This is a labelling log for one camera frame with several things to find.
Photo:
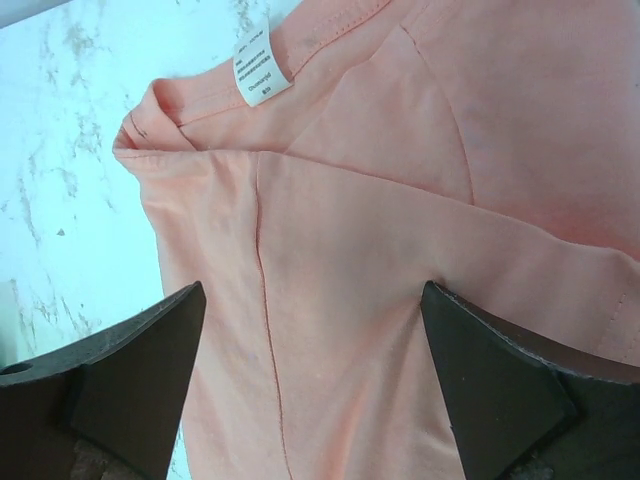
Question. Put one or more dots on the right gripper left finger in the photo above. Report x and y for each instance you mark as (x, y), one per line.
(107, 406)

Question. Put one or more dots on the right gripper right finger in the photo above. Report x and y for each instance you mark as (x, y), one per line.
(502, 404)

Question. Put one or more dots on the peach t shirt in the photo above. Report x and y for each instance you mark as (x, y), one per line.
(491, 146)

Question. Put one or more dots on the white shirt label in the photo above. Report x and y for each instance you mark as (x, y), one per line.
(257, 73)

